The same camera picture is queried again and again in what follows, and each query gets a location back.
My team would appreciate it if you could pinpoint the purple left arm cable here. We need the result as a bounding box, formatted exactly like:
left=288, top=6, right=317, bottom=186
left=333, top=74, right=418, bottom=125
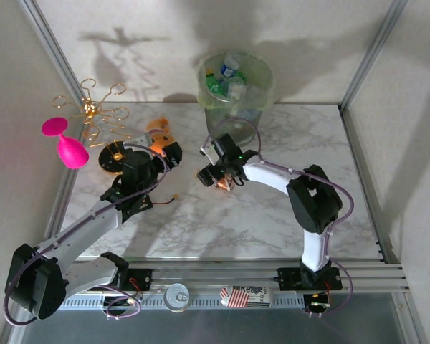
left=3, top=141, right=169, bottom=327

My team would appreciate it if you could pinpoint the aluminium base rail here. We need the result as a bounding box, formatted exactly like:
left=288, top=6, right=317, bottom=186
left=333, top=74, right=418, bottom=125
left=125, top=259, right=408, bottom=292

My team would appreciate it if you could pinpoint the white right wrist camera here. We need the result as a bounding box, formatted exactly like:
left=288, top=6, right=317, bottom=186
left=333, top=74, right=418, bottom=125
left=199, top=141, right=219, bottom=168

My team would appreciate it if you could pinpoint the pink plastic goblet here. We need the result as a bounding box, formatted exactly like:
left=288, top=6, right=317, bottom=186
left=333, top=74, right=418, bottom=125
left=41, top=117, right=90, bottom=170

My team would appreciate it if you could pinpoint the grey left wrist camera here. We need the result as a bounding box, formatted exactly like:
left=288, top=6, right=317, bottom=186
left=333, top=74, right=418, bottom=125
left=130, top=130, right=155, bottom=146

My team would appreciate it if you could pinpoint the flag print paper box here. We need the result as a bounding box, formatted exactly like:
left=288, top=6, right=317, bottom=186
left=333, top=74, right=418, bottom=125
left=219, top=285, right=273, bottom=309

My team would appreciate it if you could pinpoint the aluminium frame post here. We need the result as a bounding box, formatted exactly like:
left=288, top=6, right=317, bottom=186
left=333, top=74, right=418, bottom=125
left=338, top=0, right=409, bottom=108
left=17, top=0, right=89, bottom=105

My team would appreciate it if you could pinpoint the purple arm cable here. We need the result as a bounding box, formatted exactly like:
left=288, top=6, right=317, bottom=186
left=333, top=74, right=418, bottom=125
left=3, top=141, right=169, bottom=327
left=204, top=117, right=355, bottom=320

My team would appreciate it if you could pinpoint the gold wire glass rack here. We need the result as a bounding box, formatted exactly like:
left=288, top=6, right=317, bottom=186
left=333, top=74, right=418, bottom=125
left=51, top=78, right=140, bottom=176

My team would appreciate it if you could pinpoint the silver tin can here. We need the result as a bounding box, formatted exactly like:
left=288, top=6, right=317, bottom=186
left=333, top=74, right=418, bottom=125
left=163, top=282, right=191, bottom=312

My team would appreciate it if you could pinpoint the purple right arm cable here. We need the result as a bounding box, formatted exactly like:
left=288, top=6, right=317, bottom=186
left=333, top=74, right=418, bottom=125
left=204, top=117, right=355, bottom=320

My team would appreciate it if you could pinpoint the small controller board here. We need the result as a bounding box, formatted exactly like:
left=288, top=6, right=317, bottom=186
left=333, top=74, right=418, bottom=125
left=100, top=294, right=144, bottom=315
left=302, top=292, right=333, bottom=312

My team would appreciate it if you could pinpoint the orange plush fish toy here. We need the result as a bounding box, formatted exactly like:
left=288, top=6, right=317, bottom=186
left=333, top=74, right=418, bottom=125
left=143, top=118, right=178, bottom=157

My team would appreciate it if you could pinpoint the copper brown coffee bottle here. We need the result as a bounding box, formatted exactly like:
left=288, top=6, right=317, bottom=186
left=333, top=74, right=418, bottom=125
left=214, top=174, right=237, bottom=194

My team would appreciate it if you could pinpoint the red wire yellow connector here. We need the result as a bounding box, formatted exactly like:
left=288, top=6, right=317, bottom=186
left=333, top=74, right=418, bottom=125
left=150, top=194, right=180, bottom=208

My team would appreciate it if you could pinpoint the translucent green trash bin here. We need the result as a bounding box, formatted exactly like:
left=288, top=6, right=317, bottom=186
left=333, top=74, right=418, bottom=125
left=196, top=52, right=275, bottom=146

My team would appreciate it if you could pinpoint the slotted grey cable duct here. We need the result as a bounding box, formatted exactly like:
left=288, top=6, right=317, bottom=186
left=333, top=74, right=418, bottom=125
left=55, top=292, right=309, bottom=311

